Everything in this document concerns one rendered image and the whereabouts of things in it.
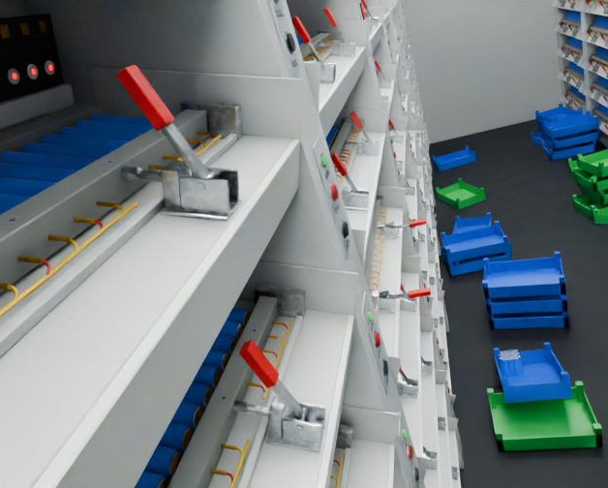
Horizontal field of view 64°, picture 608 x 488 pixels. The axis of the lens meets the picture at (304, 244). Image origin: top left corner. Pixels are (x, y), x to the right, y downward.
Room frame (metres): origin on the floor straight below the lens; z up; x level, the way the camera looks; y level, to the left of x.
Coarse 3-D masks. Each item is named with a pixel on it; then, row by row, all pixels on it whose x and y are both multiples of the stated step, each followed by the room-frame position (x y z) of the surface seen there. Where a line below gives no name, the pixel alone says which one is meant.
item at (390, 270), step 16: (384, 192) 1.10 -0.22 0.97; (400, 192) 1.08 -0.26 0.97; (384, 208) 1.08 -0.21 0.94; (400, 208) 1.08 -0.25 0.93; (400, 224) 1.00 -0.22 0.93; (384, 240) 0.92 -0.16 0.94; (400, 240) 0.92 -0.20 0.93; (384, 256) 0.86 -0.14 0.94; (400, 256) 0.86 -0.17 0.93; (384, 272) 0.80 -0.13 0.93; (400, 272) 0.80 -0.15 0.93; (384, 288) 0.75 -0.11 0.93; (384, 320) 0.66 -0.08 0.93; (384, 336) 0.62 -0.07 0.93
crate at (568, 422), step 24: (576, 384) 1.19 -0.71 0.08; (504, 408) 1.26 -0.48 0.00; (528, 408) 1.23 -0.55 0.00; (552, 408) 1.19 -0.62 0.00; (576, 408) 1.16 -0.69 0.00; (504, 432) 1.16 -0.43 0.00; (528, 432) 1.14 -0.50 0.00; (552, 432) 1.11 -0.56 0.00; (576, 432) 1.08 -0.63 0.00; (600, 432) 1.01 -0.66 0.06
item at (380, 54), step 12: (372, 0) 1.75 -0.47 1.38; (384, 24) 1.84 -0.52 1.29; (384, 36) 1.75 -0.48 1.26; (384, 48) 1.75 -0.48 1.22; (384, 60) 1.75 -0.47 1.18; (396, 84) 1.77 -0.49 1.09; (396, 96) 1.75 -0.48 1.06; (396, 108) 1.75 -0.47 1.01; (408, 144) 1.75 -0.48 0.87; (408, 156) 1.75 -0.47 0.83; (420, 204) 1.75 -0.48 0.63; (444, 312) 1.75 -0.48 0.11
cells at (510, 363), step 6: (504, 354) 1.42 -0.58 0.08; (510, 354) 1.41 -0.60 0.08; (516, 354) 1.40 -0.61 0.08; (504, 360) 1.38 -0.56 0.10; (510, 360) 1.37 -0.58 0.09; (516, 360) 1.36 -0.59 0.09; (504, 366) 1.37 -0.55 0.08; (510, 366) 1.36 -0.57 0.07; (516, 366) 1.36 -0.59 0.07; (522, 366) 1.37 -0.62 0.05; (504, 372) 1.37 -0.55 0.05; (510, 372) 1.36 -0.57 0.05; (516, 372) 1.35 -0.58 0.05; (522, 372) 1.36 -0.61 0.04
